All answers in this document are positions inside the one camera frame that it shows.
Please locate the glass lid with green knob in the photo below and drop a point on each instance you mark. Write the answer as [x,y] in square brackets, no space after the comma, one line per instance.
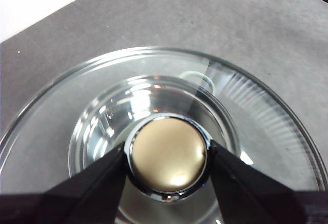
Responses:
[166,152]

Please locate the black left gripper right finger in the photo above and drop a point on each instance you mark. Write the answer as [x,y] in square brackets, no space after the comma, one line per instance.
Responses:
[256,201]

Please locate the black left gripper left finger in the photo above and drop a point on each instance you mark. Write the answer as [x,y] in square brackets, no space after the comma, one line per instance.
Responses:
[77,201]

